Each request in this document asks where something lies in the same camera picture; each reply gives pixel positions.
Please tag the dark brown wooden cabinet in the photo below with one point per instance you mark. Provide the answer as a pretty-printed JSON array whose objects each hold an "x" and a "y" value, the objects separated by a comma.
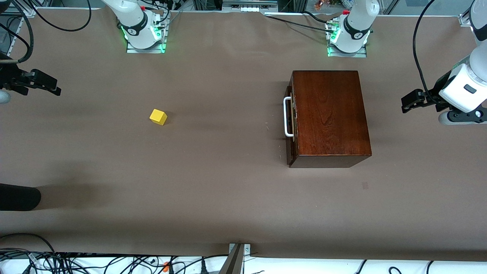
[{"x": 331, "y": 114}]

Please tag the brown paper table cover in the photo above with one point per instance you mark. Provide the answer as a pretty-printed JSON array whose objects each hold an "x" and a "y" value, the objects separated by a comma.
[{"x": 190, "y": 190}]

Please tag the aluminium frame beam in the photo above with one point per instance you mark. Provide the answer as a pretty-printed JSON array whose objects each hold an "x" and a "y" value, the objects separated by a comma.
[{"x": 228, "y": 3}]

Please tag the metal corner bracket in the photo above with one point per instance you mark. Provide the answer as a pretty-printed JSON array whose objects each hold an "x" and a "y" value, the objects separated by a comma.
[{"x": 247, "y": 249}]

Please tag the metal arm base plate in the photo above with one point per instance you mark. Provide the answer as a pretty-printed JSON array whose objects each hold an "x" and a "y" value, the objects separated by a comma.
[
  {"x": 133, "y": 50},
  {"x": 335, "y": 54}
]

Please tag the black ribbed cylinder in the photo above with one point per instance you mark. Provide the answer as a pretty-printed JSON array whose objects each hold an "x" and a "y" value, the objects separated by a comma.
[{"x": 19, "y": 198}]

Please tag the black power plug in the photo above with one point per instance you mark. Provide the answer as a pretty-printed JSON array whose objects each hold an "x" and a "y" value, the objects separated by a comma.
[{"x": 203, "y": 268}]

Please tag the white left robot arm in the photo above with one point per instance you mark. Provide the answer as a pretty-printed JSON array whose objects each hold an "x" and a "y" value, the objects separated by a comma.
[{"x": 357, "y": 23}]

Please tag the yellow wooden block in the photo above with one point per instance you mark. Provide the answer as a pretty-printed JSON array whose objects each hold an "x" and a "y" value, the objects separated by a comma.
[{"x": 158, "y": 117}]

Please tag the white power strip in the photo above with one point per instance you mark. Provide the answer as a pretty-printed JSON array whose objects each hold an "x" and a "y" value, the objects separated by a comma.
[{"x": 246, "y": 8}]

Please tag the dark aluminium profile bar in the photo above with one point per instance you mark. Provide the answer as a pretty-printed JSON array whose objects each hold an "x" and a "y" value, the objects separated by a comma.
[{"x": 233, "y": 264}]

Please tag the aluminium frame post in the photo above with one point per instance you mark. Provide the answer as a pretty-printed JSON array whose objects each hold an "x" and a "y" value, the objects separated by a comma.
[{"x": 465, "y": 19}]

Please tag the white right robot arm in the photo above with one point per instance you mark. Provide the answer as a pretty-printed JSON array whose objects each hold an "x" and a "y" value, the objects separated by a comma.
[{"x": 137, "y": 23}]

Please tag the aluminium frame rail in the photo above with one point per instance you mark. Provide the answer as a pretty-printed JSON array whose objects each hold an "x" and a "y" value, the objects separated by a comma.
[{"x": 30, "y": 10}]

